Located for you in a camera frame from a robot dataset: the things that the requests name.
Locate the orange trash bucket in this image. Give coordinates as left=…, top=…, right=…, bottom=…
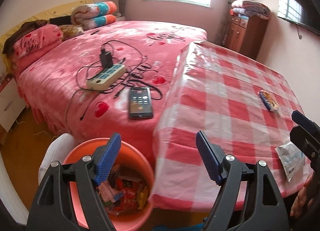
left=63, top=138, right=154, bottom=230

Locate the person's right hand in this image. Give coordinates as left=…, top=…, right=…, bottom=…
left=290, top=172, right=319, bottom=219

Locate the white blue crumpled wrapper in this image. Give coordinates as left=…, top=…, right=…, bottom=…
left=272, top=141, right=312, bottom=186

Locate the orange blue snack wrapper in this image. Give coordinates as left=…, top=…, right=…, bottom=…
left=258, top=90, right=279, bottom=112

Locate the red checkered tablecloth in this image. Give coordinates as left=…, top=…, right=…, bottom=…
left=150, top=42, right=303, bottom=212

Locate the white stool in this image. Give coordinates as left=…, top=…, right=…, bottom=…
left=38, top=133, right=80, bottom=184

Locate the black smartphone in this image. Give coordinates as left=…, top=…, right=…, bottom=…
left=128, top=87, right=153, bottom=119

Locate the pink bed blanket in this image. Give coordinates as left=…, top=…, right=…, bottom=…
left=17, top=21, right=207, bottom=162

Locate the cream power strip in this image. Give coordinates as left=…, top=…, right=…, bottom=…
left=86, top=64, right=126, bottom=91

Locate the brown wooden cabinet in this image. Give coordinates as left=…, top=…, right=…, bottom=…
left=224, top=14, right=268, bottom=60

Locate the white bedside table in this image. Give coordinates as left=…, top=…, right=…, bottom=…
left=0, top=75, right=26, bottom=145

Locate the folded blanket on cabinet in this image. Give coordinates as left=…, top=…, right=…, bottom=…
left=231, top=0, right=271, bottom=20

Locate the brown floral pillow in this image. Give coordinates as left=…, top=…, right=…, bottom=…
left=59, top=25, right=84, bottom=41

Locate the folded pink love blanket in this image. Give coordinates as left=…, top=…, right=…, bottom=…
left=11, top=24, right=63, bottom=76

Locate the rolled colourful quilt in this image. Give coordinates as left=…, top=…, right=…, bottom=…
left=71, top=1, right=117, bottom=31

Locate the yellow headboard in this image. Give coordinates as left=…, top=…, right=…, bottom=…
left=0, top=0, right=96, bottom=54

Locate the black charger with cable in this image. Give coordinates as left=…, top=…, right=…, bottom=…
left=72, top=40, right=163, bottom=106

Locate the wall mounted black television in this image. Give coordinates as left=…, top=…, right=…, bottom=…
left=277, top=0, right=319, bottom=36

